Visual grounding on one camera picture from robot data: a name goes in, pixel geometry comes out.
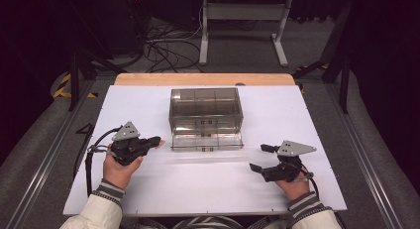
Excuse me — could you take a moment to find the yellow black hazard tape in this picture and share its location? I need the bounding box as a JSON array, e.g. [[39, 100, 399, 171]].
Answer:
[[52, 73, 99, 99]]

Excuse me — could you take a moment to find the dark equipment with red light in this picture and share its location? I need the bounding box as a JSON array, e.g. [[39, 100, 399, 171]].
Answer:
[[107, 0, 148, 57]]

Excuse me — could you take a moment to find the person's right hand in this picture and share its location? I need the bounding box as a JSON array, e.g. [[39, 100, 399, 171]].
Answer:
[[274, 177, 312, 201]]

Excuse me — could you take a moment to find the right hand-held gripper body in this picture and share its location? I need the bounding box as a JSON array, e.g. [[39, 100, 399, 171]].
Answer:
[[262, 140, 317, 183]]

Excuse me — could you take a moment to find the grey transparent drawer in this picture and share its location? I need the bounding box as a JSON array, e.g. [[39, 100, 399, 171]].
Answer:
[[170, 132, 245, 153]]

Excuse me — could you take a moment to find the black metal stand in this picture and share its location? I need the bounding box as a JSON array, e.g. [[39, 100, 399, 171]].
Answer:
[[67, 49, 128, 112], [292, 0, 353, 115]]

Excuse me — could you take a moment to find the black triangular bracket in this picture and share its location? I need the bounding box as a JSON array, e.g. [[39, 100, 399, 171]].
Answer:
[[75, 123, 95, 135]]

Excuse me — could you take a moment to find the person's striped clothing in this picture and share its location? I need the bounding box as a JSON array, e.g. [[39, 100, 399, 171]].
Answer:
[[120, 215, 293, 229]]

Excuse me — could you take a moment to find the hand-held gripper cable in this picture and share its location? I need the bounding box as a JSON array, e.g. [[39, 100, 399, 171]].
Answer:
[[299, 163, 320, 199], [84, 125, 124, 197]]

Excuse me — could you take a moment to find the tangle of black floor cables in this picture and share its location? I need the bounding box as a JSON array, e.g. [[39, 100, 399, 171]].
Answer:
[[144, 20, 203, 73]]

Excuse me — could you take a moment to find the left hand-held gripper cable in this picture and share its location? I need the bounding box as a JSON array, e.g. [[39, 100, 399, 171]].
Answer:
[[84, 125, 124, 197]]

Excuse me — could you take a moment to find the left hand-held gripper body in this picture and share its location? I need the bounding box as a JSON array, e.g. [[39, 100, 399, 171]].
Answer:
[[110, 121, 157, 167]]

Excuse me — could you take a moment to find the right hand-held gripper cable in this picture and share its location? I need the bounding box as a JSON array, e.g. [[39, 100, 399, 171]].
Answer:
[[299, 163, 320, 199]]

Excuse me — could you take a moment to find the grey transparent drawer cabinet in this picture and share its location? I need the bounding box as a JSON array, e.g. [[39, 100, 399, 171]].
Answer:
[[168, 87, 245, 136]]

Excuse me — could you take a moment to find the person's left hand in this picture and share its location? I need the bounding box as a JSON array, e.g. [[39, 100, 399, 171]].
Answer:
[[103, 152, 144, 190]]

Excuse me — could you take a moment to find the grey metal stand frame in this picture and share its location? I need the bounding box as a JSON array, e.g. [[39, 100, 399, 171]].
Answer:
[[198, 0, 293, 67]]

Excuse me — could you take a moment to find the aluminium floor rail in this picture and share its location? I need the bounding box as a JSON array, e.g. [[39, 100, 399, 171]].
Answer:
[[5, 80, 97, 229], [325, 83, 405, 229]]

